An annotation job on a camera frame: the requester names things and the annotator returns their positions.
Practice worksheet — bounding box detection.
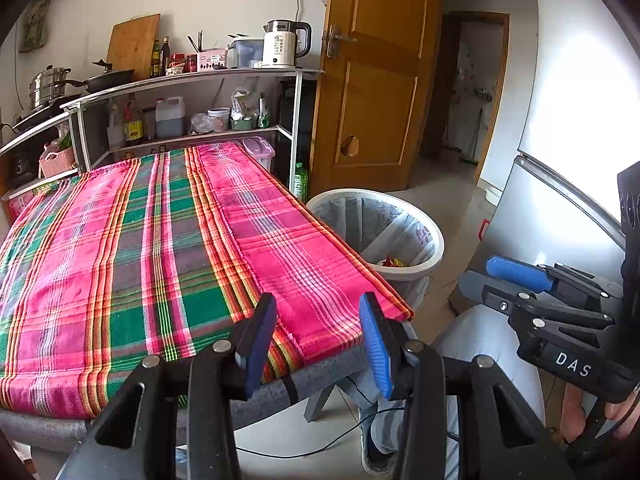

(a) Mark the tall white shelf unit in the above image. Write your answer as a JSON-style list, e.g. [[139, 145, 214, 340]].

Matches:
[[62, 67, 323, 201]]

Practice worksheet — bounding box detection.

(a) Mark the white snack packet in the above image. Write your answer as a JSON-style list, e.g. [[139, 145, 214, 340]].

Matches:
[[230, 87, 261, 121]]

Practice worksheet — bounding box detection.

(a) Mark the white plastic tub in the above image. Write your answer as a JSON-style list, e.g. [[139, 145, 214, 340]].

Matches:
[[206, 107, 232, 133]]

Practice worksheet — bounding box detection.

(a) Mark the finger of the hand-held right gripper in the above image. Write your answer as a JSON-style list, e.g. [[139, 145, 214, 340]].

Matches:
[[485, 255, 626, 313], [457, 270, 617, 333]]

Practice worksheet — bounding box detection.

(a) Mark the plastic jug with dark liquid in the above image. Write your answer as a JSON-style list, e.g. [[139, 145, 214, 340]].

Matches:
[[154, 96, 187, 139]]

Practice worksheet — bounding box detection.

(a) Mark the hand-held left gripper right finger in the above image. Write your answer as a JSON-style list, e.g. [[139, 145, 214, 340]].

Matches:
[[359, 291, 576, 480]]

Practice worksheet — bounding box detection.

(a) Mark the pink lidded storage box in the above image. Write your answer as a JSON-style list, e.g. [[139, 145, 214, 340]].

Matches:
[[240, 136, 277, 173]]

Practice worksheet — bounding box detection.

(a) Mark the black cooking pot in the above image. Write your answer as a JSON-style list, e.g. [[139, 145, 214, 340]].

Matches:
[[10, 157, 33, 191]]

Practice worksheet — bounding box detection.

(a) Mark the person's right hand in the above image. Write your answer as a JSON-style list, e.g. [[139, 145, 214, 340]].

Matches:
[[559, 382, 640, 443]]

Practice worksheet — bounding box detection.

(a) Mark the hanging olive cloth bag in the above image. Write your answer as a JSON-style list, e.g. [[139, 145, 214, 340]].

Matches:
[[19, 0, 51, 54]]

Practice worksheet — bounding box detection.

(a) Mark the black floor cable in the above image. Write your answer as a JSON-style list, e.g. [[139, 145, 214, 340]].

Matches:
[[237, 377, 461, 458]]

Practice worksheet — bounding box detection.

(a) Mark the clear plastic lidded container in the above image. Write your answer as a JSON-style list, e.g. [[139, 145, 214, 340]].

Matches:
[[226, 36, 265, 69]]

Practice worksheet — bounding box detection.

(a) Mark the clear plastic bin liner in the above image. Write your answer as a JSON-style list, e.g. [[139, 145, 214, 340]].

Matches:
[[317, 197, 433, 268]]

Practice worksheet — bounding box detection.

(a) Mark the crumpled clear plastic bag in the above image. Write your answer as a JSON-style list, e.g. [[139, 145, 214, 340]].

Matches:
[[187, 112, 216, 136]]

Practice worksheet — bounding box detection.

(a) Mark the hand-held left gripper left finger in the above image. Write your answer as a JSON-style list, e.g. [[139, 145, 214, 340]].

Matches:
[[55, 291, 278, 480]]

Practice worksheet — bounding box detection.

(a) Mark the black induction cooker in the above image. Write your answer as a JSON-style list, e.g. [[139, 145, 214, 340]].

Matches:
[[11, 105, 71, 133]]

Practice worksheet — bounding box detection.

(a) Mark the brown wooden door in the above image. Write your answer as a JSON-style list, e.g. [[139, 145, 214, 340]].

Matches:
[[309, 0, 443, 200]]

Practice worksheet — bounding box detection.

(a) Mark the white electric kettle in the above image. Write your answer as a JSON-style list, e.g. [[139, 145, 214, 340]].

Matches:
[[261, 20, 312, 69]]

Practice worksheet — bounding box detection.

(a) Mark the steel steamer pot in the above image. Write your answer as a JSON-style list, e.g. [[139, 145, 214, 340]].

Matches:
[[29, 65, 72, 111]]

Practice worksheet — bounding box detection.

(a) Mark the green plastic bottle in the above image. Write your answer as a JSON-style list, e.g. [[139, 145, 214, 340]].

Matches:
[[292, 161, 310, 203]]

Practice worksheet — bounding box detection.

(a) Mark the pink utensil basket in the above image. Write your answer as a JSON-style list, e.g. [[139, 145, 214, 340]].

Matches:
[[196, 49, 228, 71]]

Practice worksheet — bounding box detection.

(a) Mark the white refrigerator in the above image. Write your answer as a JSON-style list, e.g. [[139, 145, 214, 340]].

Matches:
[[472, 0, 640, 311]]

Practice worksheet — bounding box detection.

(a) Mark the pink green plaid blanket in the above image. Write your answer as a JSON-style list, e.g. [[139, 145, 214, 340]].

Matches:
[[0, 141, 416, 420]]

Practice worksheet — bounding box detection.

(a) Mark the dark wooden doorframe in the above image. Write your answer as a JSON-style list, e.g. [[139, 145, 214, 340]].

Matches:
[[422, 10, 511, 186]]

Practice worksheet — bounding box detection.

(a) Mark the yellow label oil bottle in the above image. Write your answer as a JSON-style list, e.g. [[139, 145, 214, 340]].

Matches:
[[122, 97, 145, 147]]

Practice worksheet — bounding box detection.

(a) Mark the pink woven basket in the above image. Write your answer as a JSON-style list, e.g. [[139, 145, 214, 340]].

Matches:
[[39, 146, 77, 178]]

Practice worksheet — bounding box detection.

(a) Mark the clear plastic bottle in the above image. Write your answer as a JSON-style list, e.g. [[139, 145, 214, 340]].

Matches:
[[106, 105, 125, 150]]

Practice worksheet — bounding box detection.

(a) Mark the wooden cutting board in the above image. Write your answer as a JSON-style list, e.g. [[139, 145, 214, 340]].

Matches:
[[106, 13, 162, 81]]

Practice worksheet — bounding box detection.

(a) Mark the white plastic bin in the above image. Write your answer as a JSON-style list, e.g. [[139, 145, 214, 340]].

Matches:
[[305, 188, 446, 306]]

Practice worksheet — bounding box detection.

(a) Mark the pink cardboard carton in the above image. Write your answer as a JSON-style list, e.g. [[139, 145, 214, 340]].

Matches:
[[4, 182, 58, 223]]

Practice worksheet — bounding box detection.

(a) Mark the black frying pan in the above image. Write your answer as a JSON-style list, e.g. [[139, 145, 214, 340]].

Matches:
[[67, 59, 136, 94]]

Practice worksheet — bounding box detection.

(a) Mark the low white shelf unit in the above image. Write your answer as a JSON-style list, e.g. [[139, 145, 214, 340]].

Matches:
[[0, 110, 83, 201]]

